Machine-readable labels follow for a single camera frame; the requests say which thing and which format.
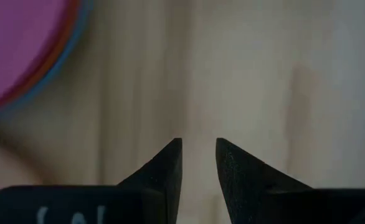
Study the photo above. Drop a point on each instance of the pink plate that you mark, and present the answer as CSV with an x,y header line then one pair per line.
x,y
14,37

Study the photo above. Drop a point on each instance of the stack of coloured plates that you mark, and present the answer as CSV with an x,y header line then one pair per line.
x,y
70,51

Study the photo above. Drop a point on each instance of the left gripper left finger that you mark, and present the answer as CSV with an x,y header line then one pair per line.
x,y
167,168

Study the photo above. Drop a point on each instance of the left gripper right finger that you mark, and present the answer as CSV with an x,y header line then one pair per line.
x,y
241,180

